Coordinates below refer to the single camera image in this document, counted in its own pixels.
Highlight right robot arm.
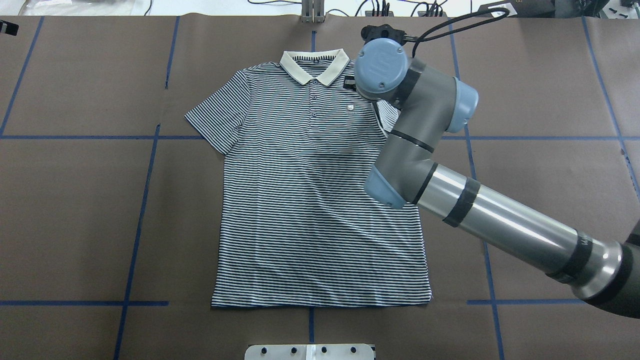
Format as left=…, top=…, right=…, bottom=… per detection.
left=354, top=38, right=640, bottom=319

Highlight striped polo shirt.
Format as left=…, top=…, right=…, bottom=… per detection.
left=184, top=48, right=432, bottom=308

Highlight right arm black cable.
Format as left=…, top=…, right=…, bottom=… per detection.
left=405, top=7, right=511, bottom=58

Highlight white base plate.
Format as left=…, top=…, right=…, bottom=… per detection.
left=243, top=342, right=377, bottom=360

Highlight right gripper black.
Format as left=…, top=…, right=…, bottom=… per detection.
left=343, top=75, right=357, bottom=92

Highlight aluminium frame post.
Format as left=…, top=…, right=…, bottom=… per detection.
left=300, top=0, right=326, bottom=24

